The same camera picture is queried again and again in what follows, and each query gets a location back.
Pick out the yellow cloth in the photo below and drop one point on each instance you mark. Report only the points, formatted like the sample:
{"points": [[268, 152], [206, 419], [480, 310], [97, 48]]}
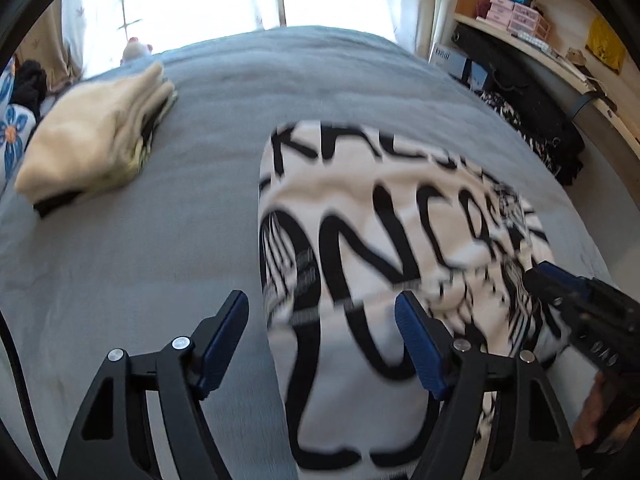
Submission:
{"points": [[606, 42]]}

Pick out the grey-blue bed blanket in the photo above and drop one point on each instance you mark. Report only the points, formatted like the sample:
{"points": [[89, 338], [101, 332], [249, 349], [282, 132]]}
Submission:
{"points": [[200, 185]]}

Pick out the folded cream clothes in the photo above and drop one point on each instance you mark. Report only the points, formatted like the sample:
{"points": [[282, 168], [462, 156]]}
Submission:
{"points": [[85, 145]]}

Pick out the black bag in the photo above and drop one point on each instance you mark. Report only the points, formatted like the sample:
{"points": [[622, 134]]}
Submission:
{"points": [[530, 95]]}

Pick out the small plush toy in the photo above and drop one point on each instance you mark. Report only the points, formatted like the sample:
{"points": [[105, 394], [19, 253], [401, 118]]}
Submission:
{"points": [[136, 50]]}

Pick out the blue floral quilt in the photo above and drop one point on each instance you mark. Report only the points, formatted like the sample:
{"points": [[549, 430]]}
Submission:
{"points": [[12, 135]]}

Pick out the sheer white curtain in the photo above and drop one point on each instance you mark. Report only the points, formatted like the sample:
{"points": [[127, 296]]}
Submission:
{"points": [[200, 0]]}

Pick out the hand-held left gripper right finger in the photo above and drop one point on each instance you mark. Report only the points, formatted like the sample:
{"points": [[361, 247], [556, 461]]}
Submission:
{"points": [[420, 350]]}

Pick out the wooden wall shelf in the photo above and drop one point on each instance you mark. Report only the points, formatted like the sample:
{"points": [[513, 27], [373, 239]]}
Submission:
{"points": [[575, 5]]}

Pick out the small brown ornament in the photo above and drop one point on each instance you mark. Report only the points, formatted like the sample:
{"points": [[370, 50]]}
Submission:
{"points": [[575, 55]]}

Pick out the black clothes pile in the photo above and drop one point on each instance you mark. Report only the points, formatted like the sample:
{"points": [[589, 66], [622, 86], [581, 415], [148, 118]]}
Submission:
{"points": [[31, 87]]}

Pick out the pink drawer organizer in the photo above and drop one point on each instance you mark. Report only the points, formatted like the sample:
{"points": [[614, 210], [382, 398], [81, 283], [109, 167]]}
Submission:
{"points": [[529, 21]]}

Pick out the black and white printed jacket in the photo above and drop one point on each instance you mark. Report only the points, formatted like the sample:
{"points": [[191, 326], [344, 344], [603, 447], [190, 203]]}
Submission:
{"points": [[350, 360]]}

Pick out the black and white patterned cloth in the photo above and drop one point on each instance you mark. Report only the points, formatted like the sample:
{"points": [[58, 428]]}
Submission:
{"points": [[510, 115]]}

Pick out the person's right hand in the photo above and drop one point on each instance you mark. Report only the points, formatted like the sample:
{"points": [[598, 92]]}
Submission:
{"points": [[590, 410]]}

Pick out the white printed box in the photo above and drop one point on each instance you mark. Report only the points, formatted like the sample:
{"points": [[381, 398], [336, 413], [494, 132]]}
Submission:
{"points": [[447, 55]]}

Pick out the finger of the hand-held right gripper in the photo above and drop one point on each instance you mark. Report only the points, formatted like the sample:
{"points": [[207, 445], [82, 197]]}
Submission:
{"points": [[560, 272], [542, 287]]}

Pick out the pink storage box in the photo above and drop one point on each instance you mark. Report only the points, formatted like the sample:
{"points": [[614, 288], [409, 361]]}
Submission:
{"points": [[500, 9]]}

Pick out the beige curtain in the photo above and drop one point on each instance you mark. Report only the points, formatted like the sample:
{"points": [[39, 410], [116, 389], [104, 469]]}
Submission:
{"points": [[50, 45]]}

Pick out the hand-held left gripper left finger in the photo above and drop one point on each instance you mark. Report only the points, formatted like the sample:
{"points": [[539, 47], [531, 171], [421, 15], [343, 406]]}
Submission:
{"points": [[225, 340]]}

